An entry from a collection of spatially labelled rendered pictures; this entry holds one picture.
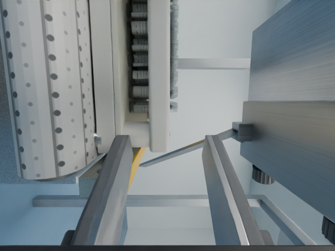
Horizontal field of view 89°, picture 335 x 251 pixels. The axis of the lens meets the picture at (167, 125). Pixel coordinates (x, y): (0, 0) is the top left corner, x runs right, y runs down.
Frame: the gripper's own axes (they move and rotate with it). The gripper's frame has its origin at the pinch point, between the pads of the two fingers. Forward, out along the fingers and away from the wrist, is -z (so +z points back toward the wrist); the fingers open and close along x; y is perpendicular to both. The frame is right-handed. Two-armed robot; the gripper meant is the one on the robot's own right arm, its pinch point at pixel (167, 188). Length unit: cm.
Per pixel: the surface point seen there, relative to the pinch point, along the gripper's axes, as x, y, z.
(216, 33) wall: -90, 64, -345
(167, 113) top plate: 0.0, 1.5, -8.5
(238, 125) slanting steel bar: -11.6, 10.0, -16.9
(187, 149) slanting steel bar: -4.2, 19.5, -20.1
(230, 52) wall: -118, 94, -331
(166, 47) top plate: 0.1, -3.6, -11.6
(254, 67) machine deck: -34, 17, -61
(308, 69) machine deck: -33.8, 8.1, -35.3
